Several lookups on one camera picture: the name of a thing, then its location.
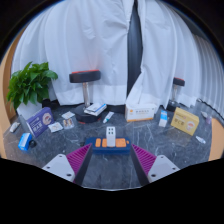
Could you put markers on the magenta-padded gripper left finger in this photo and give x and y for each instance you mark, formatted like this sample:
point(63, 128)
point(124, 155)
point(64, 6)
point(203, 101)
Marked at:
point(60, 165)

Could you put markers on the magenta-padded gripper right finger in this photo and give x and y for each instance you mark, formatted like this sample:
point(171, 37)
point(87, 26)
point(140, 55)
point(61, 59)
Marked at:
point(161, 166)

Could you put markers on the white charger block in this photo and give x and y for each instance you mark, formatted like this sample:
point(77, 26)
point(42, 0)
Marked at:
point(110, 135)

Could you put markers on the small white packet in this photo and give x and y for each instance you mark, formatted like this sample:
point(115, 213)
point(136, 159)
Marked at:
point(68, 115)
point(55, 127)

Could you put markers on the clear blister pack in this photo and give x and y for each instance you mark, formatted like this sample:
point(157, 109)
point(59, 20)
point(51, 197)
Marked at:
point(68, 124)

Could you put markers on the small blue box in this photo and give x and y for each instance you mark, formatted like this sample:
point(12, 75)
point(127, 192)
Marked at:
point(24, 141)

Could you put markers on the blue power strip orange sockets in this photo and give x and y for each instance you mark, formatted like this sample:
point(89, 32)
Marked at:
point(100, 149)

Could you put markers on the purple cardboard box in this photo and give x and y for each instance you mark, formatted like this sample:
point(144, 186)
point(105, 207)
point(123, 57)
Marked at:
point(39, 122)

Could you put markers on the small white and blue tube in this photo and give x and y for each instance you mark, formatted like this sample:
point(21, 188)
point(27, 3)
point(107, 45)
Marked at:
point(200, 139)

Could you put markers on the blue and white small carton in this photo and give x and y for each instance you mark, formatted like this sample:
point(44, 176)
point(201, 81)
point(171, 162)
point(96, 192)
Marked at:
point(163, 118)

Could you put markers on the yellow cardboard box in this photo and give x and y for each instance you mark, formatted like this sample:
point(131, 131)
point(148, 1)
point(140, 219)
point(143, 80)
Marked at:
point(184, 121)

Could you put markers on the white box with orange stripe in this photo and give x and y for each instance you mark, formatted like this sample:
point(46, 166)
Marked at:
point(140, 112)

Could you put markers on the small white wrapped item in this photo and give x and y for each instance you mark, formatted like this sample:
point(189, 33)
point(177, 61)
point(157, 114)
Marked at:
point(14, 127)

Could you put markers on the small pale purple bottle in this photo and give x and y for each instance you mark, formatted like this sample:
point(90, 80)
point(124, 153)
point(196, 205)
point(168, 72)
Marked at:
point(208, 120)

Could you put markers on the white and blue flat box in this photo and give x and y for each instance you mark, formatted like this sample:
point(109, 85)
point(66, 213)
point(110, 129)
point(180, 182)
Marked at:
point(95, 108)

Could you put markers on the small white sachet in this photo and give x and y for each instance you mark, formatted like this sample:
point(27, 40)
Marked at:
point(204, 114)

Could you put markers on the green potted plant white pot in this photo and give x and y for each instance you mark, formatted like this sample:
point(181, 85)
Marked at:
point(30, 83)

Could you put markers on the white pleated sheer curtain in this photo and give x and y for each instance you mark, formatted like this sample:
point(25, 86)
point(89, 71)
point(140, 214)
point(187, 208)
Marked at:
point(210, 73)

